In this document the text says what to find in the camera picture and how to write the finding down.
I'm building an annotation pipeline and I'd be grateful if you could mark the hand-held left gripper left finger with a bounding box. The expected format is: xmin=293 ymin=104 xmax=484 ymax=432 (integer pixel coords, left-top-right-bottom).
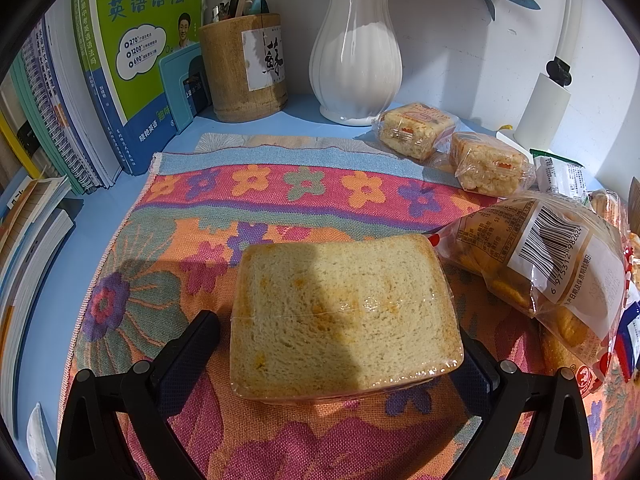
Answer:
xmin=56 ymin=310 xmax=236 ymax=480

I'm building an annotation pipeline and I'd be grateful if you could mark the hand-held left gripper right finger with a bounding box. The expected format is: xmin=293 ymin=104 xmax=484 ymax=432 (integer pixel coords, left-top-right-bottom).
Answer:
xmin=437 ymin=327 xmax=593 ymax=480

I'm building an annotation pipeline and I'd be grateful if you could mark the plastic sandwich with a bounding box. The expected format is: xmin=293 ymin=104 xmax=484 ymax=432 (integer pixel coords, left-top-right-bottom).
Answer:
xmin=229 ymin=233 xmax=465 ymax=403

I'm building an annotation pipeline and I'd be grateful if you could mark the clear bread bag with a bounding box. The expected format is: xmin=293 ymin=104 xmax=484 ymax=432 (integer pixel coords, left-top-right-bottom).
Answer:
xmin=432 ymin=191 xmax=640 ymax=386

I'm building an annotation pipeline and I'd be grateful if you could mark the clear biscuit bag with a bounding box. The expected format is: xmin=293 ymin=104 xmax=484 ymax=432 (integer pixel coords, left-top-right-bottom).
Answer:
xmin=585 ymin=187 xmax=626 ymax=233

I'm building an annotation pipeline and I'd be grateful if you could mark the blue white snack packet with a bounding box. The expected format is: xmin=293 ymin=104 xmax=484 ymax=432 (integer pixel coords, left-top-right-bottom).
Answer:
xmin=612 ymin=300 xmax=640 ymax=376

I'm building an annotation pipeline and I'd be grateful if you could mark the stack of flat books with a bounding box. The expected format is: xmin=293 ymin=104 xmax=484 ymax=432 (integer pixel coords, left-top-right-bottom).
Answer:
xmin=0 ymin=170 xmax=83 ymax=441

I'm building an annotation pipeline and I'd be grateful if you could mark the colourful floral cloth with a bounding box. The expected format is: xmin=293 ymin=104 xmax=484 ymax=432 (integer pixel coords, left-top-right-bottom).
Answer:
xmin=59 ymin=152 xmax=640 ymax=480

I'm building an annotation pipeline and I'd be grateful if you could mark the rice cracker packet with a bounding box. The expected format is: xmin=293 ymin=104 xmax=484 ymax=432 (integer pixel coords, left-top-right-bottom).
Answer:
xmin=371 ymin=102 xmax=460 ymax=162
xmin=431 ymin=131 xmax=536 ymax=195

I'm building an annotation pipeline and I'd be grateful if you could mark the green white snack packet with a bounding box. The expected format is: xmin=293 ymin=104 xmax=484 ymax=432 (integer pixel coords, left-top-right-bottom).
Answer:
xmin=530 ymin=149 xmax=593 ymax=203

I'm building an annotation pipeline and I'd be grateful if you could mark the white desk lamp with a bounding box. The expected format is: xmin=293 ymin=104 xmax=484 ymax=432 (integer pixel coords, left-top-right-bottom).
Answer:
xmin=492 ymin=0 xmax=591 ymax=150

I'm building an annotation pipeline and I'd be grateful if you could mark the teal bookend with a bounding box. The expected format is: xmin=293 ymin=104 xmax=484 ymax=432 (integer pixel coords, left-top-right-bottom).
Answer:
xmin=159 ymin=42 xmax=211 ymax=133

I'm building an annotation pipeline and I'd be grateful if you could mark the wooden pen holder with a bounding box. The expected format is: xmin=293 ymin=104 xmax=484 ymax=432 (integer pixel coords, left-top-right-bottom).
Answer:
xmin=197 ymin=12 xmax=289 ymax=123

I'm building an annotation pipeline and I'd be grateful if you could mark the row of upright books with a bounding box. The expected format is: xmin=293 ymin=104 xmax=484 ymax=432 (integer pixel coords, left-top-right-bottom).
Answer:
xmin=0 ymin=0 xmax=123 ymax=196

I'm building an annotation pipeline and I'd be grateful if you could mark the white ribbed vase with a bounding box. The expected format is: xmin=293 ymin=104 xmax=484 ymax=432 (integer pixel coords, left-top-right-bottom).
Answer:
xmin=308 ymin=0 xmax=403 ymax=125

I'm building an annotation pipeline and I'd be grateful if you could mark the green cover book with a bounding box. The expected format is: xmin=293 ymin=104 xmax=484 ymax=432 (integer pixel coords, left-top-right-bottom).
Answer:
xmin=70 ymin=0 xmax=207 ymax=177

